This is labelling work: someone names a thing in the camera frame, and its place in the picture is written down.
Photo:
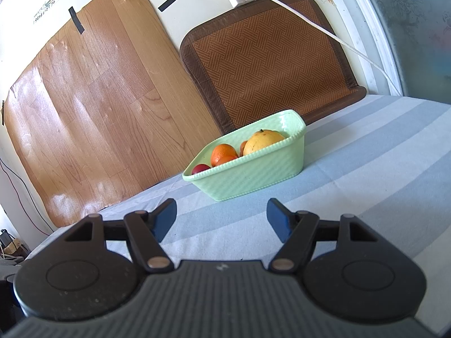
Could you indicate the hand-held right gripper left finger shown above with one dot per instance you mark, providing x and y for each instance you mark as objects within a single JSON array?
[{"x": 165, "y": 218}]

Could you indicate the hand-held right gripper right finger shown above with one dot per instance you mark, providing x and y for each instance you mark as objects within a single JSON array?
[{"x": 278, "y": 220}]

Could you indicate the light green plastic basket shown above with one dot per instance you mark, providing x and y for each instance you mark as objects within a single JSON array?
[{"x": 253, "y": 176}]

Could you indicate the red cherry tomato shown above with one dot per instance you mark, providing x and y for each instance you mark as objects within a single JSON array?
[{"x": 199, "y": 168}]

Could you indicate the large yellow orange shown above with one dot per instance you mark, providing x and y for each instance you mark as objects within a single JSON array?
[{"x": 262, "y": 142}]

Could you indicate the orange mandarin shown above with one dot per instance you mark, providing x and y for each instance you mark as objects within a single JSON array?
[{"x": 222, "y": 150}]

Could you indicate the wood-pattern vinyl sheet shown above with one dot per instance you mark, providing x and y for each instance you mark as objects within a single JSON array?
[{"x": 105, "y": 112}]

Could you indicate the brown woven mat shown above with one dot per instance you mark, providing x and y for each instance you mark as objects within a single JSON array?
[{"x": 260, "y": 60}]

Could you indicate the frosted glass door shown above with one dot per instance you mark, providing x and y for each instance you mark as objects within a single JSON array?
[{"x": 415, "y": 35}]

